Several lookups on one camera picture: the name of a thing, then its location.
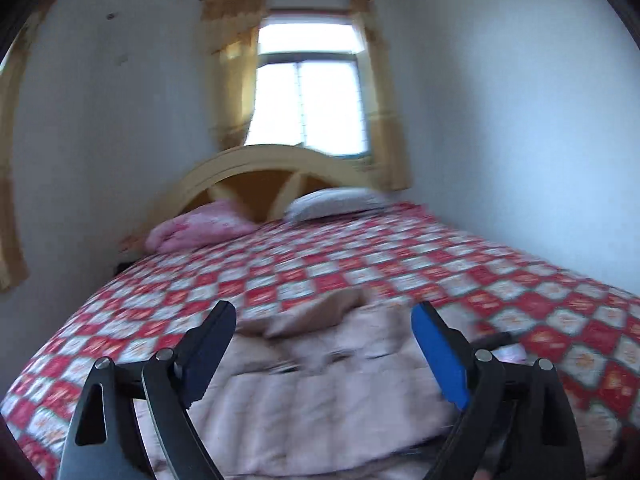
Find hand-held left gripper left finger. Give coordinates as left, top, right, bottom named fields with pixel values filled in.
left=56, top=300, right=237, bottom=480

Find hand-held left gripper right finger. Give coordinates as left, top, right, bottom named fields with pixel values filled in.
left=410, top=301, right=587, bottom=480

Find beige quilted jacket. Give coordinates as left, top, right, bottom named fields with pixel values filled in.
left=132, top=290, right=501, bottom=480

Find red patchwork printed blanket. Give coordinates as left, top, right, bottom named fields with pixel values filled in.
left=0, top=202, right=640, bottom=480

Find pink folded blanket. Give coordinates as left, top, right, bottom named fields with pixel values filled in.
left=145, top=197, right=261, bottom=253

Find striped pillow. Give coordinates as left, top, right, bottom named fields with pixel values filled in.
left=282, top=187, right=391, bottom=223

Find cream arched wooden headboard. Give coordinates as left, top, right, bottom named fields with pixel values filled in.
left=127, top=144, right=386, bottom=251

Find yellow window curtain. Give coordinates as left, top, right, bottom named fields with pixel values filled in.
left=347, top=0, right=413, bottom=192
left=200, top=0, right=268, bottom=153

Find yellow curtain with cream trim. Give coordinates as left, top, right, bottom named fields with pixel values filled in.
left=0, top=0, right=63, bottom=291

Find window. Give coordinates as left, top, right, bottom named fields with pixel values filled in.
left=245, top=10, right=373, bottom=158

